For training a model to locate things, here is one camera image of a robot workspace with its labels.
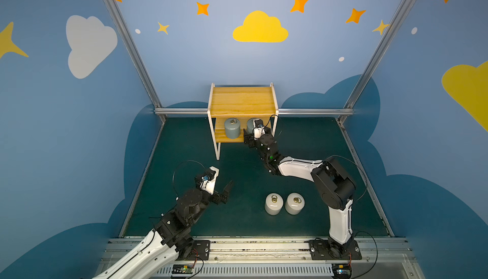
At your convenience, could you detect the grey-blue tea canister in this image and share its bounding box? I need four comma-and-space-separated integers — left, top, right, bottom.
224, 118, 241, 139
247, 118, 258, 134

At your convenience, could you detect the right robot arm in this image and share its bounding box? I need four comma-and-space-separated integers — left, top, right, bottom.
243, 131, 357, 247

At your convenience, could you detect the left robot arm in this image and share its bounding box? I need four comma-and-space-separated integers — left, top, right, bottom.
96, 181, 234, 278

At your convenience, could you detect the left controller board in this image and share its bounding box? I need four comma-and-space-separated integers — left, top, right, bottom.
171, 265, 194, 276

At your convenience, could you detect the controller board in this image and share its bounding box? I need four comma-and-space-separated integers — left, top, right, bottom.
171, 265, 194, 276
332, 264, 352, 279

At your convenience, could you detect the right controller board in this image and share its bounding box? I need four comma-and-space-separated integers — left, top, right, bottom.
332, 264, 352, 279

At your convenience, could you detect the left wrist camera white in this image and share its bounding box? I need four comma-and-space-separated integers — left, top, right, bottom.
194, 167, 219, 195

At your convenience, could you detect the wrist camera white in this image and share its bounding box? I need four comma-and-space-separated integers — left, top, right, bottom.
194, 167, 219, 195
252, 118, 266, 139

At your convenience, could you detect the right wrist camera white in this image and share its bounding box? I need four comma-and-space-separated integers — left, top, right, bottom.
252, 118, 266, 139

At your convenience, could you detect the white frame wooden shelf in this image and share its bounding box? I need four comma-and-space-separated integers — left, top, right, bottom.
207, 83, 278, 160

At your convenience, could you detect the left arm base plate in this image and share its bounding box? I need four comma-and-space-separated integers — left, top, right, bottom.
178, 240, 211, 261

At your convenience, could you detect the left side floor rail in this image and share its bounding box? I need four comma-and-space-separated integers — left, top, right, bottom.
110, 116, 165, 238

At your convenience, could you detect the floor rail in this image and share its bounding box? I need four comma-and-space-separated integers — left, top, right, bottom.
110, 116, 165, 238
335, 117, 395, 237

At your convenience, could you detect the horizontal aluminium rail back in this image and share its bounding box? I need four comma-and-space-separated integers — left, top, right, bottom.
155, 107, 354, 117

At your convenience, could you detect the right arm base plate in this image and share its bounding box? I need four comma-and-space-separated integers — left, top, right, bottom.
308, 238, 362, 261

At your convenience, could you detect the right side floor rail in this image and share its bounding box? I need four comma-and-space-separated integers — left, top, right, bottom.
335, 117, 395, 237

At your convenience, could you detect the right vertical aluminium post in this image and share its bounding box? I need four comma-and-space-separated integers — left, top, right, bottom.
343, 0, 416, 112

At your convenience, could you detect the vertical aluminium post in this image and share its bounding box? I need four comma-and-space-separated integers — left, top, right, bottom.
103, 0, 162, 108
343, 0, 416, 112

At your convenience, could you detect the left vertical aluminium post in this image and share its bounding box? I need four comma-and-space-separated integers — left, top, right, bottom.
103, 0, 162, 108

